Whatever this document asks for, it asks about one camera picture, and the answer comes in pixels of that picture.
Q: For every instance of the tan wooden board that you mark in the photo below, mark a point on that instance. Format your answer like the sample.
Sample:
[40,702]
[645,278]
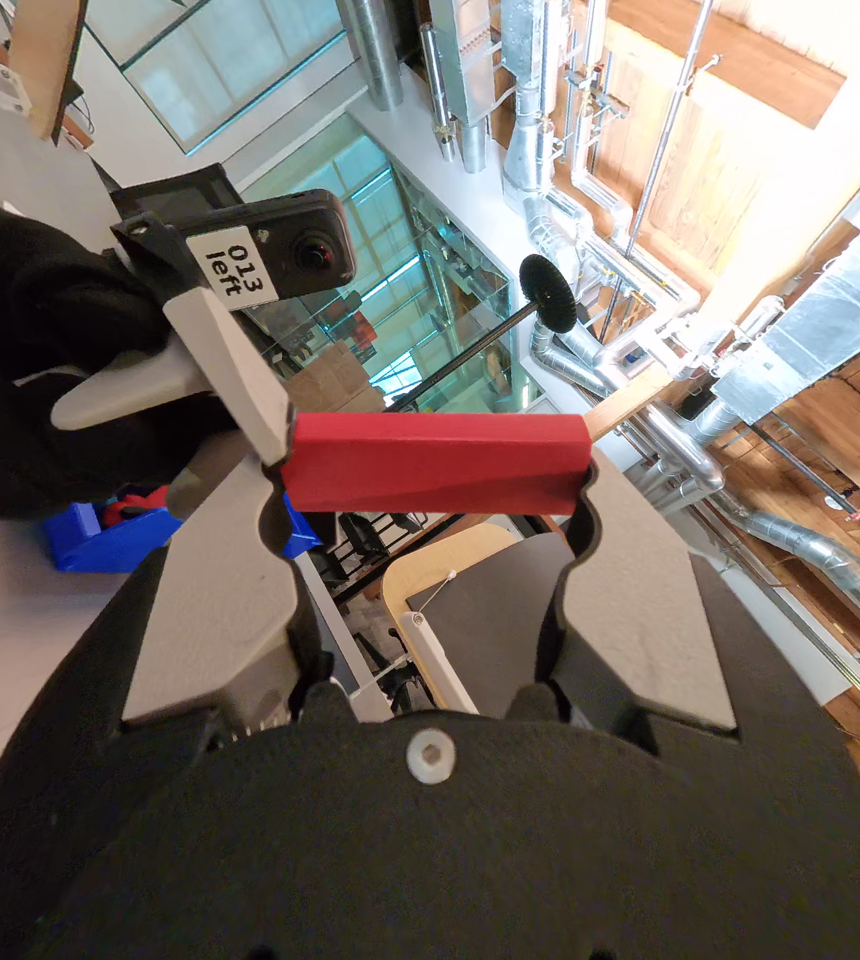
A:
[44,67]

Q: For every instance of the silver spiral air duct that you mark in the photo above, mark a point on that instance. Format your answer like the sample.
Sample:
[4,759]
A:
[834,559]
[572,360]

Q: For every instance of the red wooden block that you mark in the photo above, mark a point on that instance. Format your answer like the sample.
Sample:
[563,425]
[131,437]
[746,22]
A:
[437,461]

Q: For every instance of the blue plastic bin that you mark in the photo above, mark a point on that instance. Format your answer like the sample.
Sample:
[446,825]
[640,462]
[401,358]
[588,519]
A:
[100,544]

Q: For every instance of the black round-base floor stand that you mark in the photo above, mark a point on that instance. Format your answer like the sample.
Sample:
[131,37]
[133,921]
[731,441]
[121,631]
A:
[546,292]

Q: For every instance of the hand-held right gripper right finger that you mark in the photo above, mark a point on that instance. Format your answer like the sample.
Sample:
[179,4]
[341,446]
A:
[639,600]

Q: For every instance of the white panel bracket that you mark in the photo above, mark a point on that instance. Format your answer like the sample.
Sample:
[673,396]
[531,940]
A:
[437,660]

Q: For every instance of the cardboard box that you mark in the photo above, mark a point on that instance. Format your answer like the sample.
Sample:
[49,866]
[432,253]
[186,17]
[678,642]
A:
[332,379]

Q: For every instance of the wooden pillar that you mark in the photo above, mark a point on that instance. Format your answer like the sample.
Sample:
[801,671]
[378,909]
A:
[624,401]

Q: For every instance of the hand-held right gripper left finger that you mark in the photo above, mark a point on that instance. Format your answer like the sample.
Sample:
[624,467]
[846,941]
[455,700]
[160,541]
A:
[212,615]

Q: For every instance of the person's left hand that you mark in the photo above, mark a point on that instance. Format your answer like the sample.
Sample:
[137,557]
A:
[40,315]

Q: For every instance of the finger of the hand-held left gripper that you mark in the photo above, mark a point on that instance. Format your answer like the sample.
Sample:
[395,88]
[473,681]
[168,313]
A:
[242,367]

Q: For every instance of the silver rectangular air duct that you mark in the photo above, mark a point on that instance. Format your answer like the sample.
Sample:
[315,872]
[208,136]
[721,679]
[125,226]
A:
[812,337]

